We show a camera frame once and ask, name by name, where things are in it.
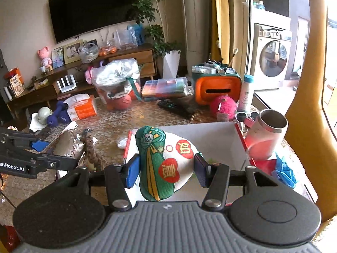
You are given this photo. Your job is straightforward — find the orange tissue pack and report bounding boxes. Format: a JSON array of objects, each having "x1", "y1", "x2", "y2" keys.
[{"x1": 63, "y1": 93, "x2": 98, "y2": 121}]

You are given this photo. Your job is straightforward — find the red and white cardboard box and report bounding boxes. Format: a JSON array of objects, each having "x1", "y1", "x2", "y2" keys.
[{"x1": 123, "y1": 121, "x2": 277, "y2": 207}]

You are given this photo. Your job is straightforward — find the black remote controls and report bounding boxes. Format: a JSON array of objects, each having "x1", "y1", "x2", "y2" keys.
[{"x1": 157, "y1": 98, "x2": 198, "y2": 120}]

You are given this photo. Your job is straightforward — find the black television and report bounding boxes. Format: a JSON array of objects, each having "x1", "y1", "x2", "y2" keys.
[{"x1": 48, "y1": 0, "x2": 140, "y2": 44}]

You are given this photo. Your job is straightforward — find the red bag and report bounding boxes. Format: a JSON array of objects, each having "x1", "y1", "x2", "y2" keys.
[{"x1": 0, "y1": 224, "x2": 21, "y2": 253}]

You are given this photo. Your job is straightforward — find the small cardboard box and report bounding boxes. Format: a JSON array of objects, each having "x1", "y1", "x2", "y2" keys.
[{"x1": 34, "y1": 78, "x2": 49, "y2": 90}]

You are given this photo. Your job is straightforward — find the pink toy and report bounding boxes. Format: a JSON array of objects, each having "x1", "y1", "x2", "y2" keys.
[{"x1": 84, "y1": 67, "x2": 98, "y2": 85}]

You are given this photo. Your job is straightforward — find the dark shelf unit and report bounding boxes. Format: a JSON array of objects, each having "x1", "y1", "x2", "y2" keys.
[{"x1": 0, "y1": 49, "x2": 13, "y2": 127}]

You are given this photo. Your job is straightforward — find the clear and blue plastic packets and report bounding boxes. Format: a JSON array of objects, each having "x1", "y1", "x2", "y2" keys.
[{"x1": 113, "y1": 24, "x2": 146, "y2": 49}]

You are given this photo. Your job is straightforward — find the white cloth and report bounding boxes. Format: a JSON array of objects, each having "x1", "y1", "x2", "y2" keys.
[{"x1": 29, "y1": 112, "x2": 48, "y2": 132}]

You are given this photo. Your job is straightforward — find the white crumpled tissue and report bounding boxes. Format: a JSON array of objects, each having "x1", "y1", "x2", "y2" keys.
[{"x1": 117, "y1": 136, "x2": 130, "y2": 150}]

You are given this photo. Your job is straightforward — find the pink fuzzy ball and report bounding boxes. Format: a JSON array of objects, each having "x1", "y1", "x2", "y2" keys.
[{"x1": 210, "y1": 94, "x2": 238, "y2": 121}]

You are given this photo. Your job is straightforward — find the pink figurine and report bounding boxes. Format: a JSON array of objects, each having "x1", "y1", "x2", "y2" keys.
[{"x1": 37, "y1": 46, "x2": 53, "y2": 72}]

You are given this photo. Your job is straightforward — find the white planter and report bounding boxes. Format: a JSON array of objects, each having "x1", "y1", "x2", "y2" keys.
[{"x1": 162, "y1": 50, "x2": 181, "y2": 79}]

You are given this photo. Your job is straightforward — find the blue dumbbell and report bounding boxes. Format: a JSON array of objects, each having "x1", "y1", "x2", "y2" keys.
[
  {"x1": 47, "y1": 111, "x2": 62, "y2": 125},
  {"x1": 55, "y1": 101, "x2": 72, "y2": 124}
]

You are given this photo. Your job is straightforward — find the white washing machine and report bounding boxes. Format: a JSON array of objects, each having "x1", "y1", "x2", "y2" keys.
[{"x1": 250, "y1": 8, "x2": 293, "y2": 90}]

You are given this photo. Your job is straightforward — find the yellow curtain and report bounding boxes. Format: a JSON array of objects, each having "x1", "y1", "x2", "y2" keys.
[{"x1": 210, "y1": 0, "x2": 231, "y2": 64}]

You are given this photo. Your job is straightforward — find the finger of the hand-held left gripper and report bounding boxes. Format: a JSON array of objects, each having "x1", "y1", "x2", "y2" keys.
[
  {"x1": 25, "y1": 154, "x2": 79, "y2": 172},
  {"x1": 0, "y1": 128, "x2": 51, "y2": 153}
]

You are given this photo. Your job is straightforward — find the pink and white tumbler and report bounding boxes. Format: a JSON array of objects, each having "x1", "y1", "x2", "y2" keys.
[{"x1": 245, "y1": 109, "x2": 289, "y2": 161}]

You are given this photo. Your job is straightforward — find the sunglasses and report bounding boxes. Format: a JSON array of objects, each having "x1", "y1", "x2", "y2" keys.
[{"x1": 235, "y1": 111, "x2": 260, "y2": 124}]

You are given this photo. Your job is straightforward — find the small photo frame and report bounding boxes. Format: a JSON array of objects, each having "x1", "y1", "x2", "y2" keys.
[{"x1": 52, "y1": 47, "x2": 65, "y2": 69}]

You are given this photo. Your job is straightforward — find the clear plastic organizer box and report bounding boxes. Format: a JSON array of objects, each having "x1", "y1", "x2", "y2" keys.
[{"x1": 141, "y1": 77, "x2": 189, "y2": 102}]

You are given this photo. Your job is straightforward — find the bag of oranges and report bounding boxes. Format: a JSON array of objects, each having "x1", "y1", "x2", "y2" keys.
[{"x1": 98, "y1": 46, "x2": 119, "y2": 57}]

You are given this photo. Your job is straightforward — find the green potted plant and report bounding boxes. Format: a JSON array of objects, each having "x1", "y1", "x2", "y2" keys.
[{"x1": 126, "y1": 0, "x2": 183, "y2": 58}]

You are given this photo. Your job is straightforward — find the orange and green box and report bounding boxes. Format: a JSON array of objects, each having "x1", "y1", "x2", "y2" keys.
[{"x1": 191, "y1": 63, "x2": 242, "y2": 106}]

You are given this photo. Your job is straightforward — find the wooden television cabinet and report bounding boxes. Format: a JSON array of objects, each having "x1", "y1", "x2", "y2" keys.
[{"x1": 5, "y1": 43, "x2": 159, "y2": 120}]

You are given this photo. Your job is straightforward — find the illustrated book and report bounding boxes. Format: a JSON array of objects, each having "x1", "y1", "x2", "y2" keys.
[{"x1": 9, "y1": 74, "x2": 25, "y2": 97}]

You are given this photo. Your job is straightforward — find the blue plastic bag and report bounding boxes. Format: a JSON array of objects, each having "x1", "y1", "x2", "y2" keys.
[{"x1": 271, "y1": 153, "x2": 298, "y2": 189}]

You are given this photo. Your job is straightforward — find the orange basketball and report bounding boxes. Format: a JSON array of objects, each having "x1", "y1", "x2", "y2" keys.
[{"x1": 106, "y1": 95, "x2": 132, "y2": 111}]

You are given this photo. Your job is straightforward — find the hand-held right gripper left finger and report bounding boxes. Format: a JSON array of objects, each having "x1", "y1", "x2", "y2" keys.
[{"x1": 47, "y1": 154, "x2": 141, "y2": 213}]

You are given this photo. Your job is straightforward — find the green and white plush toy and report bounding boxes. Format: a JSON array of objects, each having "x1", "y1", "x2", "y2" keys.
[{"x1": 135, "y1": 126, "x2": 202, "y2": 201}]

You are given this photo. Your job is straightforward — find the large photo frame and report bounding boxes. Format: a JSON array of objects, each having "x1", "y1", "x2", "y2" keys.
[{"x1": 63, "y1": 40, "x2": 85, "y2": 65}]

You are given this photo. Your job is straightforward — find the white bottle teal cap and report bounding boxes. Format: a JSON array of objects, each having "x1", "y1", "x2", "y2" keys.
[{"x1": 237, "y1": 74, "x2": 255, "y2": 113}]

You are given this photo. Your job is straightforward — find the white router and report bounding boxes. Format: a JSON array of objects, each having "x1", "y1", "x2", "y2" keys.
[{"x1": 56, "y1": 75, "x2": 77, "y2": 93}]

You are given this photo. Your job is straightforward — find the large clear plastic bag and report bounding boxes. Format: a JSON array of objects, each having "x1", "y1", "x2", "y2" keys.
[{"x1": 91, "y1": 58, "x2": 142, "y2": 111}]

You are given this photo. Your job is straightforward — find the white helmet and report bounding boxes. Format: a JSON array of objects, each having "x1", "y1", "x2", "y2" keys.
[{"x1": 37, "y1": 107, "x2": 53, "y2": 125}]

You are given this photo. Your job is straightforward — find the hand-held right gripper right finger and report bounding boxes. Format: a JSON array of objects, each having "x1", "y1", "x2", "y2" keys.
[{"x1": 193, "y1": 153, "x2": 286, "y2": 212}]

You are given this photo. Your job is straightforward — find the silver foil bag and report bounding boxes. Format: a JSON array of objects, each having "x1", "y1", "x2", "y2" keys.
[{"x1": 53, "y1": 121, "x2": 98, "y2": 165}]

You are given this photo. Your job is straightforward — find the gold patterned tablecloth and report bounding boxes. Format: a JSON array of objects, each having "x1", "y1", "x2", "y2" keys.
[{"x1": 0, "y1": 95, "x2": 318, "y2": 228}]

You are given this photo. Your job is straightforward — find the brown braided rope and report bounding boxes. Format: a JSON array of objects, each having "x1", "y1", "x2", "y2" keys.
[{"x1": 80, "y1": 128, "x2": 106, "y2": 171}]

